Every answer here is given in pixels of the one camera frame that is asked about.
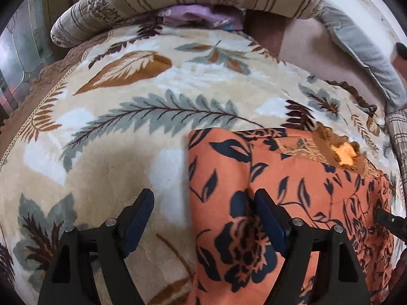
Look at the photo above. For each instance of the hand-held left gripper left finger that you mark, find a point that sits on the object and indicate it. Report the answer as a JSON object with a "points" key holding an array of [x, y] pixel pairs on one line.
{"points": [[140, 216]]}

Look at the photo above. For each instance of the pink brown bedsheet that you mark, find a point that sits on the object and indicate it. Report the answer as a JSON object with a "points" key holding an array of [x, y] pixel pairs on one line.
{"points": [[302, 44]]}

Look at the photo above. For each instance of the purple cloth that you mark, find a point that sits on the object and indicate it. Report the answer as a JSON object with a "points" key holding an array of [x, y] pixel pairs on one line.
{"points": [[197, 16]]}

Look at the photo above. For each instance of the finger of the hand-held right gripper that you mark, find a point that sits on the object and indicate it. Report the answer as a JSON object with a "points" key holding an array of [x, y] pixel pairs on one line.
{"points": [[392, 222]]}

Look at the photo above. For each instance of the grey pillow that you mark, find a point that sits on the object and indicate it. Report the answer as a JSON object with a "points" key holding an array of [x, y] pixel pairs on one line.
{"points": [[365, 54]]}

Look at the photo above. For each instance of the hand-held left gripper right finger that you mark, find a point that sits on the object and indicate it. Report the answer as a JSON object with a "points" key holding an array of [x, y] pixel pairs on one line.
{"points": [[267, 216]]}

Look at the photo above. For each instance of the plaid cloth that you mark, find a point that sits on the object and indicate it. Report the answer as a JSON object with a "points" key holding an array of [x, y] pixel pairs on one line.
{"points": [[397, 133]]}

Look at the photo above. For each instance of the leaf print fleece blanket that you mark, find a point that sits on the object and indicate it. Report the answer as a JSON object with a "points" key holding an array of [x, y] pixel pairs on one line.
{"points": [[127, 152]]}

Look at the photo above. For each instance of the beige striped floral quilt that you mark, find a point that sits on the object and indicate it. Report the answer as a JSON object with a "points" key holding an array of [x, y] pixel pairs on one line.
{"points": [[127, 3]]}

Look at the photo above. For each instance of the orange floral garment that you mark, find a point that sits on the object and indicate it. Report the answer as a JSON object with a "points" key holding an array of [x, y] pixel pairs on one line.
{"points": [[222, 171]]}

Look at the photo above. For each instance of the metal framed glass window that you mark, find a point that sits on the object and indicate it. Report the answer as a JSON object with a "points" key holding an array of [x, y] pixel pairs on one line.
{"points": [[22, 54]]}

